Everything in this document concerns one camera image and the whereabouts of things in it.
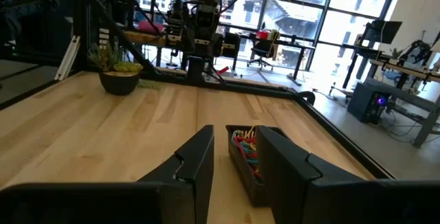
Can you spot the red box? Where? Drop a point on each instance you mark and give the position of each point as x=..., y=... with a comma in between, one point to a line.
x=262, y=35

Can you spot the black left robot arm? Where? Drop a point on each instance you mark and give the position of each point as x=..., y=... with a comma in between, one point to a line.
x=203, y=38

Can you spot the black background robot arm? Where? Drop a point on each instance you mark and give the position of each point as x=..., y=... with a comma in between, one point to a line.
x=417, y=50

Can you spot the small red tag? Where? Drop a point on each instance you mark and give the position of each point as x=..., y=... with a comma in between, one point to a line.
x=222, y=70

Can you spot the dark blue cloth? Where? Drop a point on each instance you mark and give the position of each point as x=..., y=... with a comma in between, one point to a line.
x=24, y=0

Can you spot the white aluminium profile bar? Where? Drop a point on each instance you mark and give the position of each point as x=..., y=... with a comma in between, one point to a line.
x=67, y=59

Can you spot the pink object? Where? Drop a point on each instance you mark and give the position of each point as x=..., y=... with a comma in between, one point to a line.
x=149, y=27

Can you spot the black standing desk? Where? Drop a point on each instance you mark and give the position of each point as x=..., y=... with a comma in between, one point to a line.
x=299, y=50
x=357, y=54

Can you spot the potted green succulent plant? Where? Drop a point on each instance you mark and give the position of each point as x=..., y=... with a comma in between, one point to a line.
x=118, y=79

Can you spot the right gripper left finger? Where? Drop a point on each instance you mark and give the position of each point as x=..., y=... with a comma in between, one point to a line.
x=199, y=169

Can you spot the yellow rubber band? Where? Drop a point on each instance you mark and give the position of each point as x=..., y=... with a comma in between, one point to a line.
x=250, y=130

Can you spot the black slotted plastic bin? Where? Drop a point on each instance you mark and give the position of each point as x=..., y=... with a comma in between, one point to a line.
x=247, y=182

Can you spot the black computer tower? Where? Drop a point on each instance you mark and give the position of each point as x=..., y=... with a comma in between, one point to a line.
x=364, y=102

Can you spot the wooden background table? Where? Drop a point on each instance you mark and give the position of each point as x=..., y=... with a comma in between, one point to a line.
x=405, y=69

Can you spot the black monitor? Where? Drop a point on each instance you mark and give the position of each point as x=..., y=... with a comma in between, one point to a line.
x=383, y=31

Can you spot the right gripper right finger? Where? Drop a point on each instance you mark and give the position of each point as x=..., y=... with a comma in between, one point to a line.
x=288, y=169

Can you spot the black office chair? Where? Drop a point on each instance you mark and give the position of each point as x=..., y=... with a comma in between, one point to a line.
x=263, y=50

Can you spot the rubber bands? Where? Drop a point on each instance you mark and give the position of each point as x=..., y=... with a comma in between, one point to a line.
x=237, y=141
x=242, y=150

